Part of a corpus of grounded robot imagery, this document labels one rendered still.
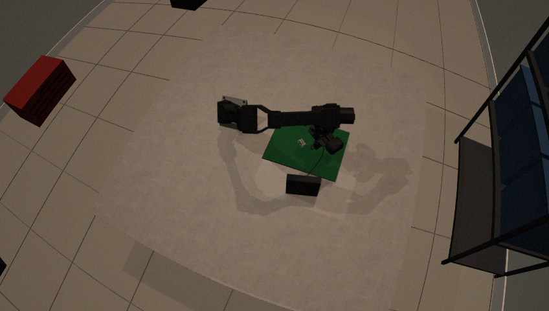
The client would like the green circuit board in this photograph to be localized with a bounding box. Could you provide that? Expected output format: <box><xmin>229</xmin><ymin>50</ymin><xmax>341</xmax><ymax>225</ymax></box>
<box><xmin>262</xmin><ymin>125</ymin><xmax>350</xmax><ymax>182</ymax></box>

